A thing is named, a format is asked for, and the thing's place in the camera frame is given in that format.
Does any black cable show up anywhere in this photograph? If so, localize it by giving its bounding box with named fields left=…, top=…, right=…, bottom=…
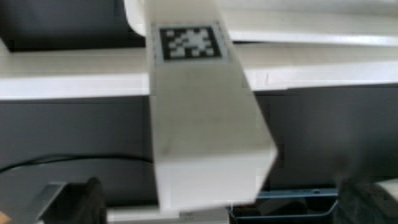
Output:
left=0, top=153, right=156, bottom=174

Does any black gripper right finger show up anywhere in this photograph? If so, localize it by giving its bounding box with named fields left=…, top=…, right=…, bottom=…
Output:
left=334, top=178, right=398, bottom=224

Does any white desk top panel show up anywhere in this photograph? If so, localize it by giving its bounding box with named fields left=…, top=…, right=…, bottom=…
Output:
left=123, top=0, right=398, bottom=47

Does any white front barrier rail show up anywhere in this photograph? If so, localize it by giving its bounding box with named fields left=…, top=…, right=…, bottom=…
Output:
left=0, top=43, right=398, bottom=101

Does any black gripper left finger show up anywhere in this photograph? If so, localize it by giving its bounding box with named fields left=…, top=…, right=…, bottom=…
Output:
left=23, top=177, right=107, bottom=224

